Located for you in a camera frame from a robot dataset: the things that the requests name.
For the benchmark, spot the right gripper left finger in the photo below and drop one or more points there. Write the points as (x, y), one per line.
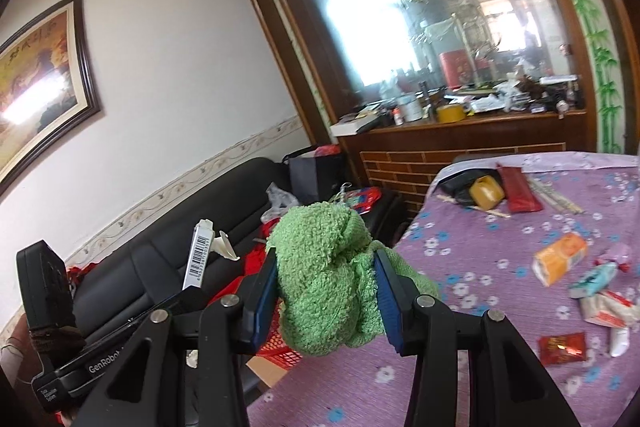
(146, 386)

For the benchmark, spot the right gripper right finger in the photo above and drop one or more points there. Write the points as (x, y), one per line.
(508, 384)

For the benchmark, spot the green fuzzy cloth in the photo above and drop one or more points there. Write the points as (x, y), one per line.
(326, 279)

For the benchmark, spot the white blue medicine box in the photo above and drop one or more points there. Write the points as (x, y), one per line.
(202, 239)

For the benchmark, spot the dark red snack wrapper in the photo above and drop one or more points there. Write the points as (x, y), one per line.
(562, 349)

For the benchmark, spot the orange tissue pack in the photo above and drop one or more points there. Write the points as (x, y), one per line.
(554, 261)

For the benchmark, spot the teal wet wipe pack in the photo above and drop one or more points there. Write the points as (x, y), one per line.
(593, 281)

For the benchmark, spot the white red snack bag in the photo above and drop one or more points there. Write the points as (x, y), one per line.
(609, 309)

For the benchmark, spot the small white bottle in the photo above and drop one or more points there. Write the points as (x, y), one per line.
(619, 341)

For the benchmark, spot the cardboard box under basket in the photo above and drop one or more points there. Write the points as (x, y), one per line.
(268, 372)

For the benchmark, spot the red plastic basket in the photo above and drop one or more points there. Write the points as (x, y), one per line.
(275, 350)

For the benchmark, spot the black leather sofa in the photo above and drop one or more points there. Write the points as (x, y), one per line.
(234, 203)

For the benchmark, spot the yellow tape roll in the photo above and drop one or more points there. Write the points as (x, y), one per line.
(486, 192)

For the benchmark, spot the purple floral tablecloth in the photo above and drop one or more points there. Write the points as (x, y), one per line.
(481, 262)

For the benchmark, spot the dark red pouch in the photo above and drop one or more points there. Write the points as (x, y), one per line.
(519, 196)

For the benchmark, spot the dark paper shopping bag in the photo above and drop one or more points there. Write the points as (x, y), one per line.
(316, 172)

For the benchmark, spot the clear plastic bag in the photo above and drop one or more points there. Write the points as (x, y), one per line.
(280, 202)

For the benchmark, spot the bundle of chopsticks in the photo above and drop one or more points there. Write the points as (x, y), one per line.
(553, 197)

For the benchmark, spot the wooden cabinet with mirror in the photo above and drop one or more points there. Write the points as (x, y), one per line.
(461, 77)

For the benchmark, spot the framed painting on wall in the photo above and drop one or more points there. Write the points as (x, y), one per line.
(47, 87)

